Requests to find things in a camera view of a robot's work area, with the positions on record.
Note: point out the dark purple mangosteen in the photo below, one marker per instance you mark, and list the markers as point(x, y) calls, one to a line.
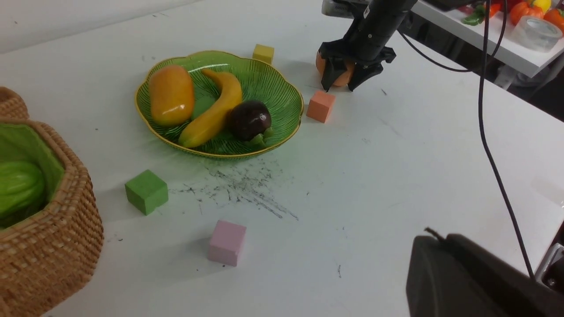
point(250, 122)

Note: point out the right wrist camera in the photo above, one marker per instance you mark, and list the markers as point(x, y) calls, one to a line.
point(344, 8)

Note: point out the yellow banana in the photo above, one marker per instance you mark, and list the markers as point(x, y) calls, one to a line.
point(209, 124)

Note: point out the green bitter gourd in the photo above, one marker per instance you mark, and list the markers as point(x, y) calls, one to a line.
point(22, 184)

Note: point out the green foam cube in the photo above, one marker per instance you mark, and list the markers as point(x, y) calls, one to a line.
point(147, 192)

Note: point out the toy vegetables on shelf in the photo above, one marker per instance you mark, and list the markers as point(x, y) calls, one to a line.
point(516, 10)

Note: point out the woven rattan basket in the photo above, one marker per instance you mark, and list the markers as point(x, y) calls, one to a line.
point(48, 256)

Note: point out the yellow foam cube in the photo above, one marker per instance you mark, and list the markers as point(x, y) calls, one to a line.
point(263, 53)

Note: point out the pink foam cube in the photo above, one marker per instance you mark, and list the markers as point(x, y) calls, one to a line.
point(226, 243)

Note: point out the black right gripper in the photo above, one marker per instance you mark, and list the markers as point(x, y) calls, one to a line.
point(364, 44)

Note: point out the orange yellow mango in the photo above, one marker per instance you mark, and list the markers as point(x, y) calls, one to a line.
point(172, 96)

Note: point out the green glass leaf plate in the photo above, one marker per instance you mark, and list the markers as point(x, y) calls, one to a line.
point(259, 81)

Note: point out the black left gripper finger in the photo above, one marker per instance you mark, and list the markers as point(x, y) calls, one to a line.
point(454, 277)

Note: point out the orange foam cube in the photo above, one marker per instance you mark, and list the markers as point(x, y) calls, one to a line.
point(320, 106)

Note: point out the clear tape roll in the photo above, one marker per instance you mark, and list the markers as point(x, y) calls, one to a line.
point(536, 34)

